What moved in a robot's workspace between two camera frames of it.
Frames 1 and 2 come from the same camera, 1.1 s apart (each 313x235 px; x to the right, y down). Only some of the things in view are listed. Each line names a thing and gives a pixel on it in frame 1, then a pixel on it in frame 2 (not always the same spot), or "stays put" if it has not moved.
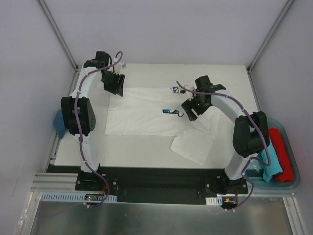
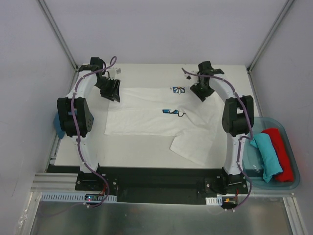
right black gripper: x=190 y=106 -> x=202 y=88
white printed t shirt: x=159 y=111 stays put
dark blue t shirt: x=59 y=127 stays put
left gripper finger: x=116 y=89 -> x=111 y=95
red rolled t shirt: x=282 y=153 stays put
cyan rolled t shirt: x=274 y=167 stays put
